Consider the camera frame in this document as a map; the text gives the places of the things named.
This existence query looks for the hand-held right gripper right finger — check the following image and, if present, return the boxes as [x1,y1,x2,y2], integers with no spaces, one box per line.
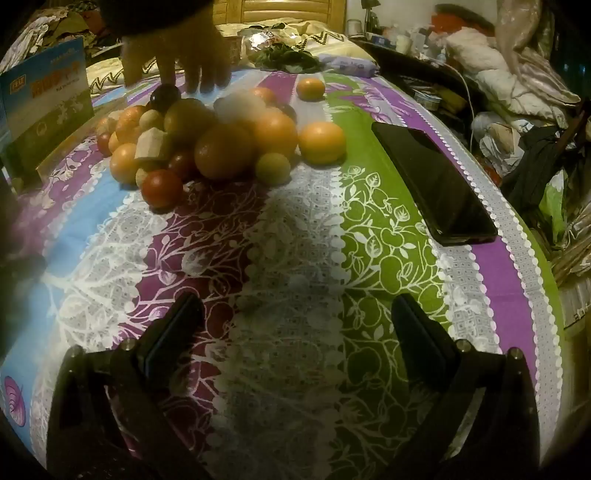
[392,294,541,480]

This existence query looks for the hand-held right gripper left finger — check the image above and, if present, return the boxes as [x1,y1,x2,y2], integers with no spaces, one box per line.
[46,292,211,480]

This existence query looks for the pile of mixed fruit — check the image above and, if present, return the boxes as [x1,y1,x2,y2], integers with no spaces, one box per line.
[96,84,298,207]

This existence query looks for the heap of oranges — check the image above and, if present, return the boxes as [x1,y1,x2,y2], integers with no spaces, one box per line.
[107,77,326,183]

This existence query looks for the tan cube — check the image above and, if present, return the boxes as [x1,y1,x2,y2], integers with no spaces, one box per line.
[135,129,168,161]

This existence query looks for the large orange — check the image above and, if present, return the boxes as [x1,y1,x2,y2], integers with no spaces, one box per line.
[298,121,347,167]

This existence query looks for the another person's forearm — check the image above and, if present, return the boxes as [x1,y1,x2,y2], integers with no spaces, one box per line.
[99,0,215,44]

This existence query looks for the striped floral bed sheet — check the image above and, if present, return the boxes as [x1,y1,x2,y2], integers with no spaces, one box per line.
[0,55,566,480]

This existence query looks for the black smartphone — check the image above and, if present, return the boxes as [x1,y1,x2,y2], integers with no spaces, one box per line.
[372,121,498,246]

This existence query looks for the blue and green carton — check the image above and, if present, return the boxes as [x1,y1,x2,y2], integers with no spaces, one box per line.
[0,37,95,185]

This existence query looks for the green plastic bag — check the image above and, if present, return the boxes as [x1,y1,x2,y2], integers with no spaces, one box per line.
[539,171,570,243]

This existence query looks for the black garment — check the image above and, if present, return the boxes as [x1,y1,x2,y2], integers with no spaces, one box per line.
[501,124,583,217]

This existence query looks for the small white tub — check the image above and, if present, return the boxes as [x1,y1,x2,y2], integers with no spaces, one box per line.
[412,89,440,112]

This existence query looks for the dark bedside desk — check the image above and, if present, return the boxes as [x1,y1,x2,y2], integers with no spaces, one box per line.
[351,37,467,125]

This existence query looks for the pile of colourful clothes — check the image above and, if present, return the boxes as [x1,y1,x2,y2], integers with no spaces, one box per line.
[9,0,121,51]

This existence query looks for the lilac tissue pack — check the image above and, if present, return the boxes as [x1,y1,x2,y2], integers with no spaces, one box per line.
[318,54,380,78]

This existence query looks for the pale bedding pile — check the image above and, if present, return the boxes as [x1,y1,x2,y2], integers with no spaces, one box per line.
[434,4,583,139]

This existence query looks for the leafy green vegetable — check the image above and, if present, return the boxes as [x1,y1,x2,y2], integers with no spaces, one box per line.
[254,44,320,73]

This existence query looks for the clear plastic snack bag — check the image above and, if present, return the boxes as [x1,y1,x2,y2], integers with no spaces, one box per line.
[238,28,289,52]

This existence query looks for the cream zigzag quilt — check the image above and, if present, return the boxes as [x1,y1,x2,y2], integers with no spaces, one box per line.
[88,18,370,93]

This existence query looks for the wooden headboard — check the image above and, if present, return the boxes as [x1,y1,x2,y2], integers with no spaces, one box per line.
[215,0,347,26]

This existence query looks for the white cable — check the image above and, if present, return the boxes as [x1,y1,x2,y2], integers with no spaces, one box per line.
[441,62,476,144]

